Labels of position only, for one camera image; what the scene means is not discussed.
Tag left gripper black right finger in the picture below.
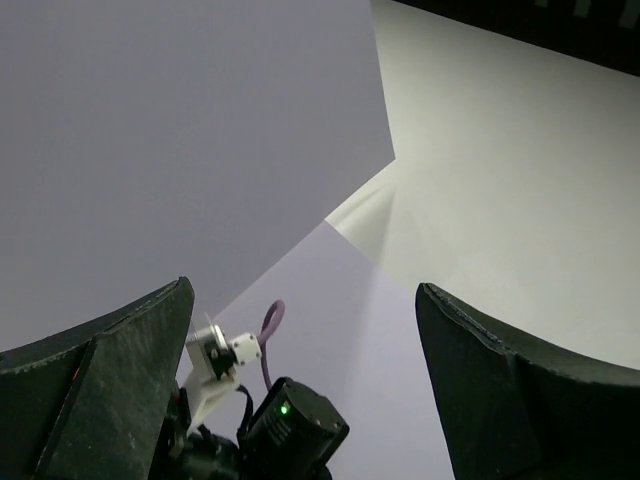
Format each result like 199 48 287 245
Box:
415 283 639 479

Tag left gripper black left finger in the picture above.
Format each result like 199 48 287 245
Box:
1 277 195 479

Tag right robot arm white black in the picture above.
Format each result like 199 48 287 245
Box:
148 377 350 480

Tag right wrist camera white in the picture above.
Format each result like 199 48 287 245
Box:
181 314 262 435

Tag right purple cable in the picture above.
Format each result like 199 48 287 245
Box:
258 298 287 389

